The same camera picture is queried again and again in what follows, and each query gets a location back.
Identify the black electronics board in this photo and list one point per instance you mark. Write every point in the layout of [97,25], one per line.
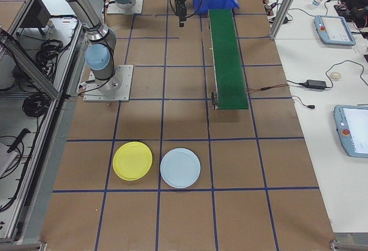
[342,7]

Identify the black power adapter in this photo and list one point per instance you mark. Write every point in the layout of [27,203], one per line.
[316,84]

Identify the beige round ball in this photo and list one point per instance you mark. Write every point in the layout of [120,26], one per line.
[335,75]

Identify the light blue plastic plate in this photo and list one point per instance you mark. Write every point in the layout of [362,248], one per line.
[179,167]

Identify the small black adapter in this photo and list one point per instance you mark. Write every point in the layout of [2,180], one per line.
[284,19]

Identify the aluminium table rail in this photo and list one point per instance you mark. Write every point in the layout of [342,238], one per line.
[350,242]
[31,246]

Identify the metal bar V frame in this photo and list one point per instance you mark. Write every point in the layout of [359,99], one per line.
[31,72]

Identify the aluminium profile post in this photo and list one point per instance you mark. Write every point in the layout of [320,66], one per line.
[283,7]

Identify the grey sheet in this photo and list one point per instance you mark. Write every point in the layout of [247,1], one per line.
[4,159]

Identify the printed white paper cup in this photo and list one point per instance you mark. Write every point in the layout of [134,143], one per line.
[317,0]

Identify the green conveyor belt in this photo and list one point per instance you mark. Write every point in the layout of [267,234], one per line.
[230,61]

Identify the yellow plastic plate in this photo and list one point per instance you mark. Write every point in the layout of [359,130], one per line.
[132,160]

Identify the black control box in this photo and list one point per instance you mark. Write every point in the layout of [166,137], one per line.
[36,12]

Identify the light blue teach pendant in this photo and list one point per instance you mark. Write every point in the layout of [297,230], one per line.
[335,30]
[353,130]

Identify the white square base plate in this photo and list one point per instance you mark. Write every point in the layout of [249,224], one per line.
[139,3]
[126,89]

